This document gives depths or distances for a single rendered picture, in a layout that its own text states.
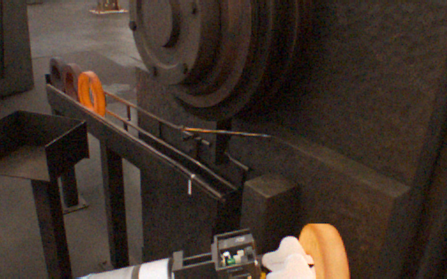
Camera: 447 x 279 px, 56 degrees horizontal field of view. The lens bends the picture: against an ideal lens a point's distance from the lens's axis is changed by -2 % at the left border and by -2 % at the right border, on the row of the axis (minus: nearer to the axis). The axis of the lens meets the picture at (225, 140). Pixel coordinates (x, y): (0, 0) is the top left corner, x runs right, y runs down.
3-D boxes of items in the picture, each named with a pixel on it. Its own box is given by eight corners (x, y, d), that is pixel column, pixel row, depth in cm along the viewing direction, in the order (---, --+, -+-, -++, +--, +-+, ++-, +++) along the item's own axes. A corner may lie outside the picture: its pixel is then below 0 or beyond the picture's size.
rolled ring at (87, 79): (74, 72, 164) (82, 71, 166) (83, 119, 168) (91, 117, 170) (91, 71, 150) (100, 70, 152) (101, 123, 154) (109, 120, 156)
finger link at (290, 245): (325, 237, 58) (259, 252, 58) (329, 269, 60) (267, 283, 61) (319, 223, 60) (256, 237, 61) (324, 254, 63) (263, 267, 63)
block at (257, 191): (267, 250, 107) (276, 167, 97) (290, 267, 102) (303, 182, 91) (235, 267, 101) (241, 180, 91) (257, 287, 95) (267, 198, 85)
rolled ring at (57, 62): (60, 60, 176) (67, 59, 178) (46, 55, 190) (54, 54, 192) (66, 102, 183) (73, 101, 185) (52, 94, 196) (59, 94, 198)
